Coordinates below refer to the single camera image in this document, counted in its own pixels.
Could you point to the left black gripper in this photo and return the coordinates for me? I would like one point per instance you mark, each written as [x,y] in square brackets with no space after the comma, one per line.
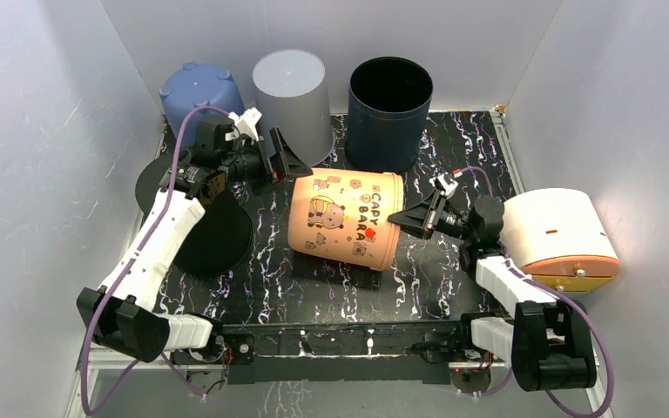
[289,165]

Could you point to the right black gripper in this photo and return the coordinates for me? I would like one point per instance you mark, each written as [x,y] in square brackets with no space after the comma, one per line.
[432,212]

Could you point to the orange bucket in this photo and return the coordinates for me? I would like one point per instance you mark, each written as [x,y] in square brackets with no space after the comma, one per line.
[342,215]

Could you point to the grey plastic bucket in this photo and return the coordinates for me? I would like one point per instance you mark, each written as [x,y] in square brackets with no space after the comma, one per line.
[292,96]

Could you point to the large black bucket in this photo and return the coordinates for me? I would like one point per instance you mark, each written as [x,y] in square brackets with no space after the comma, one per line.
[218,242]

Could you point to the dark blue bucket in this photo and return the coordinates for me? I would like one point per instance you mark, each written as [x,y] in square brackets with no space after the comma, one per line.
[388,106]

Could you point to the blue plastic bucket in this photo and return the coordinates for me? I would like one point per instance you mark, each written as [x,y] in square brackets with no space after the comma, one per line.
[198,84]

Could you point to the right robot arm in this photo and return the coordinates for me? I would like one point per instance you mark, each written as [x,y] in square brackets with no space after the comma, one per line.
[543,339]

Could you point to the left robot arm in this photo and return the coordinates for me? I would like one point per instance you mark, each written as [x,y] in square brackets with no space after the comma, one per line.
[119,314]

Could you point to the white and orange container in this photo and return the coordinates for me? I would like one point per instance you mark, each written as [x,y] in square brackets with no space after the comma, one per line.
[556,236]

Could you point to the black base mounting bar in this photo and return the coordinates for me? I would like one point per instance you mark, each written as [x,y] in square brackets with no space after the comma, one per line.
[426,351]

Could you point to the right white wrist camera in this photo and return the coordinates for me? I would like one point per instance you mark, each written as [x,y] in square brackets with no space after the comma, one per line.
[446,182]

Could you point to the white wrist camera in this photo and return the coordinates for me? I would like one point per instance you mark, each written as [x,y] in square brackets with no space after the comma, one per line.
[446,182]
[245,124]

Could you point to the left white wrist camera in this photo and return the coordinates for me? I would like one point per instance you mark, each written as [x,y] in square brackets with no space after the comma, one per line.
[245,124]

